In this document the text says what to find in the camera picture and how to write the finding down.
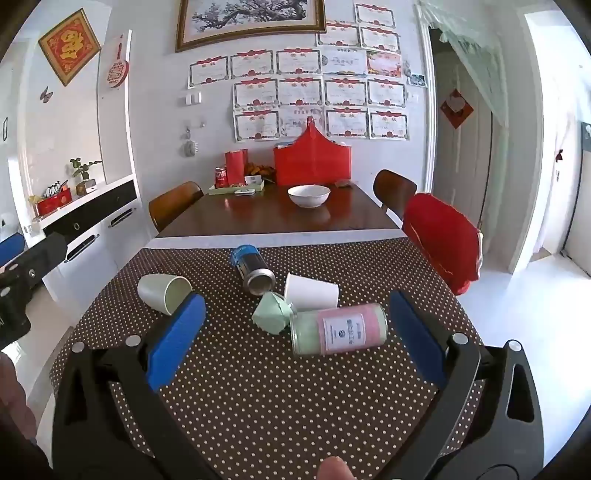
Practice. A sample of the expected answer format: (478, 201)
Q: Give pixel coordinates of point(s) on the white lace curtain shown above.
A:
(475, 50)

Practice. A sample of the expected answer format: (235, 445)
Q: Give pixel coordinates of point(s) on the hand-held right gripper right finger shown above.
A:
(415, 337)

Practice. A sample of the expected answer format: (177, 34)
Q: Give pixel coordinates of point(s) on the red diamond framed picture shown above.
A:
(69, 46)

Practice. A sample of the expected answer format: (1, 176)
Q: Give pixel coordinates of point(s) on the round grey wall device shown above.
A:
(189, 148)

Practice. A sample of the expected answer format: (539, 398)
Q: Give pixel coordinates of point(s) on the white door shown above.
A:
(461, 175)

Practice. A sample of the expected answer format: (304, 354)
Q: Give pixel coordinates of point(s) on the group of wall certificates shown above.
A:
(300, 90)

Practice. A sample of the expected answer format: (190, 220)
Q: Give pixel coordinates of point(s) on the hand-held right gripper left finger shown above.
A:
(178, 339)

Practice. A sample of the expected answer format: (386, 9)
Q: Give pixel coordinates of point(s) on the small potted plant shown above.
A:
(82, 173)

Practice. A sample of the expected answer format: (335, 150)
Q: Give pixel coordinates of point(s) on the pile of oranges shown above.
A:
(259, 170)

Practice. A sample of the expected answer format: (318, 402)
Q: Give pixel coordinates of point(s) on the blue drink can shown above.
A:
(249, 267)

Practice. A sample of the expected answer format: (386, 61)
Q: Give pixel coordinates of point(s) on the red soda can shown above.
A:
(220, 177)

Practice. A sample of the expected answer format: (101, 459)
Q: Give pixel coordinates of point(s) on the pink label jar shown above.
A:
(341, 328)

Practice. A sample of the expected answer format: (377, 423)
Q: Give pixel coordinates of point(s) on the white light switch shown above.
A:
(190, 98)

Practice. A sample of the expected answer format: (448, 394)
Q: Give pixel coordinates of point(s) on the crumpled green paper cup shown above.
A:
(272, 314)

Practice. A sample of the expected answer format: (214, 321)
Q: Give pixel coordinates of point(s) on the brown polka dot tablecloth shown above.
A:
(258, 406)

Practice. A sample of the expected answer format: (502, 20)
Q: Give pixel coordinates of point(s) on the red diamond door decoration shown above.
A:
(456, 109)

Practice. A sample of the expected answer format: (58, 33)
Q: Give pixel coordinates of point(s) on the red tin box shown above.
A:
(54, 204)

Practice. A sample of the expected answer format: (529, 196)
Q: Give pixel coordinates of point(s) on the pale green tray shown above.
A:
(256, 185)

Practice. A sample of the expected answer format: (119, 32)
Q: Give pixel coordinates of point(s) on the dark wooden dining table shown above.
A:
(277, 217)

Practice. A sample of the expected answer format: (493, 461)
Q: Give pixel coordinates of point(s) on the small wall photo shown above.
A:
(417, 81)

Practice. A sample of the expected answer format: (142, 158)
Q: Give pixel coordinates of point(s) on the white bowl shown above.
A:
(308, 196)

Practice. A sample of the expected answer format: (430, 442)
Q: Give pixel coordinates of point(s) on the pale green cup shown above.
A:
(161, 293)

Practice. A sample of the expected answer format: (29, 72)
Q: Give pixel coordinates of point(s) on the person's left hand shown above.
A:
(16, 397)

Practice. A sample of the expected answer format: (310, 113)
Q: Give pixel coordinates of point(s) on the round red hanging ornament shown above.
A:
(117, 73)

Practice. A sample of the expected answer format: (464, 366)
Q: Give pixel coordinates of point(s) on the brown wooden chair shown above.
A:
(175, 205)
(392, 189)

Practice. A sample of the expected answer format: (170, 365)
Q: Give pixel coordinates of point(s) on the red gift bag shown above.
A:
(311, 159)

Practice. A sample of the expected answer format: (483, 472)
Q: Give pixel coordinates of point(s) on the white and black sideboard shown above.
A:
(92, 217)

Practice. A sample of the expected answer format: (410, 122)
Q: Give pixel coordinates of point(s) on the butterfly wall decal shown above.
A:
(45, 94)

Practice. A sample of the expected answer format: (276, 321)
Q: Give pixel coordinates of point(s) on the framed tree painting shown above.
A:
(249, 21)

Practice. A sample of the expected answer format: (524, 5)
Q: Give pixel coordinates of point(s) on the person's right hand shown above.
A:
(333, 470)

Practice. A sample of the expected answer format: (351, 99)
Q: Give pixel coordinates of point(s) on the white paper cup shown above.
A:
(311, 290)

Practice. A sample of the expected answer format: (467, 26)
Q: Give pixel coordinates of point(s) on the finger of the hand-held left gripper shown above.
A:
(11, 247)
(44, 254)

